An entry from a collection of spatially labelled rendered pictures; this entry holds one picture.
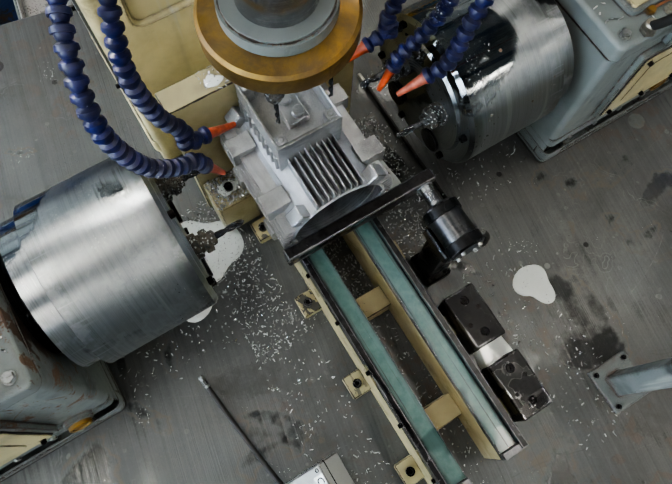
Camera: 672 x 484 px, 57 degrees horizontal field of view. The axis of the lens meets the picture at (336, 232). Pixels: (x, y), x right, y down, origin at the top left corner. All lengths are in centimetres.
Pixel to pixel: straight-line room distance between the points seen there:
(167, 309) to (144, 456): 35
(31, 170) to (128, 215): 53
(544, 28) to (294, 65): 43
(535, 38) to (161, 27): 52
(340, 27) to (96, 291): 42
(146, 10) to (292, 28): 31
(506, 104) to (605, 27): 17
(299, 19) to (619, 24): 51
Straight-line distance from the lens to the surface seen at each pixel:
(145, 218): 80
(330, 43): 67
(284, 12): 64
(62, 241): 82
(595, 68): 103
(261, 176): 90
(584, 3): 100
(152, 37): 94
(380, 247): 102
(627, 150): 135
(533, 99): 97
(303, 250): 89
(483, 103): 91
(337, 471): 82
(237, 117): 91
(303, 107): 87
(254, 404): 109
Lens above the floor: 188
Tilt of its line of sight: 71 degrees down
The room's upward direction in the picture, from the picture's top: 4 degrees clockwise
